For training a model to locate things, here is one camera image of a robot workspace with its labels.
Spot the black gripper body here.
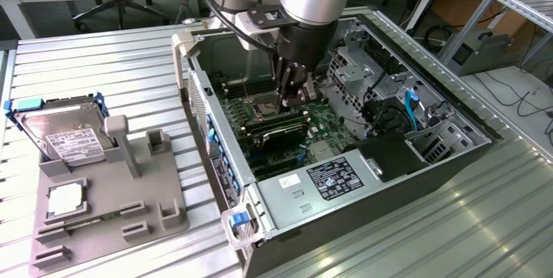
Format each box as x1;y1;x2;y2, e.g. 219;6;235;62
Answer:
275;20;339;70

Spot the NVIDIA graphics card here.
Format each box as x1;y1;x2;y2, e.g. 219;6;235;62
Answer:
257;123;307;156

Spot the CPU socket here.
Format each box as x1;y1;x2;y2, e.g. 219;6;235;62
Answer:
249;96;281;121

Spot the silver disk bay cage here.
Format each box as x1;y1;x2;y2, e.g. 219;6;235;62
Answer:
325;44;406;120

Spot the silver chipset heatsink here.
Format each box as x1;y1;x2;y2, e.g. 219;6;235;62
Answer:
309;143;342;161

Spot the black plastic shroud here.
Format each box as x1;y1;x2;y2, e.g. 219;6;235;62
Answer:
357;132;433;184

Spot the grey power supply unit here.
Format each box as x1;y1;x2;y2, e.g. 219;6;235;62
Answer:
257;148;385;231

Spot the open black PC case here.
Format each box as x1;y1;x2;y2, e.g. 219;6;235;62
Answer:
170;12;506;278

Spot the grey computer tower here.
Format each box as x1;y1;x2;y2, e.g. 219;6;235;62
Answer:
446;30;514;77

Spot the black office chair base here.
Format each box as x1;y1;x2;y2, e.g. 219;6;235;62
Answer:
70;0;171;31

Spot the silver hard disk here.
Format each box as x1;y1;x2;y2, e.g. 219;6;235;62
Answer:
12;104;115;167

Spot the grey plastic parts rack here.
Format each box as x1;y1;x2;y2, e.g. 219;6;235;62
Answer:
28;114;190;274

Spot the green RAM stick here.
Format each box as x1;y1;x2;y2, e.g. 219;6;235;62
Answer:
62;209;123;227

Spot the blue disk caddy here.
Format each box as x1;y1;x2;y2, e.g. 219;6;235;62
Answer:
1;91;109;123

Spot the silver CPU chip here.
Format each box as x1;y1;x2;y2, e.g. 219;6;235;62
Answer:
45;185;85;219

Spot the thin wire locking lever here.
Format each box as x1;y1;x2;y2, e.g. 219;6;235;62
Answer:
241;76;254;101

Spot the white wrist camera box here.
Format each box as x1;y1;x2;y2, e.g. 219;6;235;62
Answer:
234;4;298;51

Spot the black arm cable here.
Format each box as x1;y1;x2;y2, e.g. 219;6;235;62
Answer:
197;0;279;55

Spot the blue SATA wire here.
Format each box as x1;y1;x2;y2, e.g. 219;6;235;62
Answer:
403;87;423;133

